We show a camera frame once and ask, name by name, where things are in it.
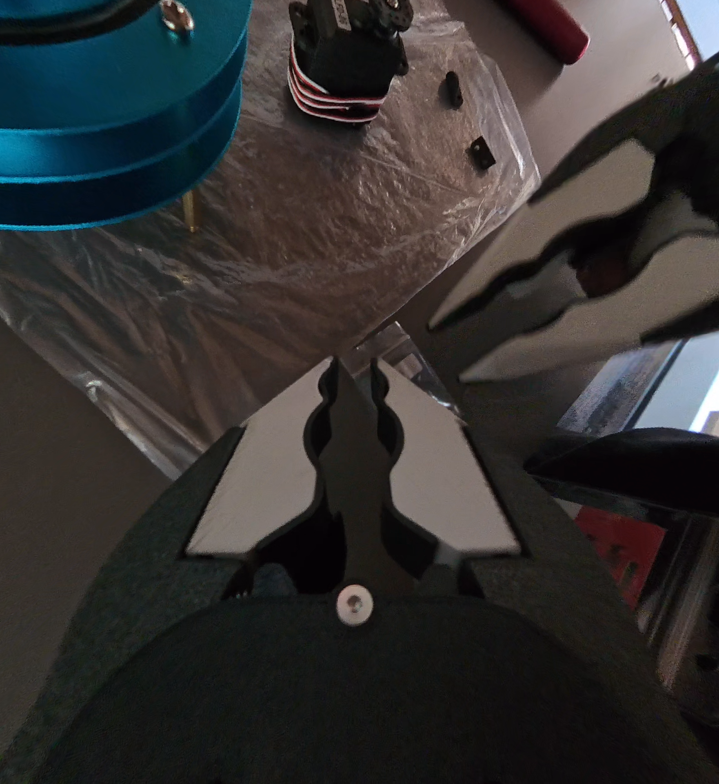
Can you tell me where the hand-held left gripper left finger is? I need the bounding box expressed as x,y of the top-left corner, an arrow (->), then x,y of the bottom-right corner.
182,357 -> 343,559

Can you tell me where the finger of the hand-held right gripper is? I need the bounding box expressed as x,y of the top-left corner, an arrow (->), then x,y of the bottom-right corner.
459,234 -> 719,385
428,138 -> 657,333

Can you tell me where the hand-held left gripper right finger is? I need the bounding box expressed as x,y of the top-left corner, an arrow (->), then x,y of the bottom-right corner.
368,358 -> 533,579

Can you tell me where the small clear zip bag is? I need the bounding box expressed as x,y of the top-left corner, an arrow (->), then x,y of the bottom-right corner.
347,321 -> 467,428

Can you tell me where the black servo motor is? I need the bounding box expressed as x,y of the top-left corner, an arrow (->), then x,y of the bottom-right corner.
286,0 -> 413,127

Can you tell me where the blue toy robot arm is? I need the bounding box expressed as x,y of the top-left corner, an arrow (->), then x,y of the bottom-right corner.
0,0 -> 254,235

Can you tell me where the grey desk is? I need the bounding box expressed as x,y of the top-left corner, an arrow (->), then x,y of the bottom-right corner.
0,0 -> 709,784

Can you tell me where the red metal tube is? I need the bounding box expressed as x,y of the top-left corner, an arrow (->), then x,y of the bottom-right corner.
499,0 -> 591,65

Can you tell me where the large clear plastic bag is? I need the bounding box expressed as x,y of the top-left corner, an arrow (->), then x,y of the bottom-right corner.
0,18 -> 542,480

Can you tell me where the clear packaged tool box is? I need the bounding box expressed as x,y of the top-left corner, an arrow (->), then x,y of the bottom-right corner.
570,490 -> 719,728

